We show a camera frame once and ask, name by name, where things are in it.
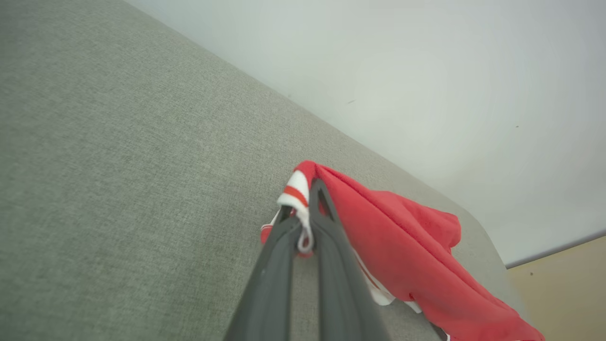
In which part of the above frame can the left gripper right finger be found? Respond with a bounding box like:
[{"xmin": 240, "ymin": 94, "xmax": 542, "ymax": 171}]
[{"xmin": 310, "ymin": 179, "xmax": 392, "ymax": 341}]

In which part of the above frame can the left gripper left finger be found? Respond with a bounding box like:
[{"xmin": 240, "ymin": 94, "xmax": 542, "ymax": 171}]
[{"xmin": 223, "ymin": 205, "xmax": 303, "ymax": 341}]

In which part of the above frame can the red basketball jersey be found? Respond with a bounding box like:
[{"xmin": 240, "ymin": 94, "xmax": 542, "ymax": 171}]
[{"xmin": 259, "ymin": 160, "xmax": 546, "ymax": 341}]

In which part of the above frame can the grey fabric sofa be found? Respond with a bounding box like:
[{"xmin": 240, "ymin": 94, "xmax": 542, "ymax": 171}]
[{"xmin": 0, "ymin": 0, "xmax": 535, "ymax": 341}]

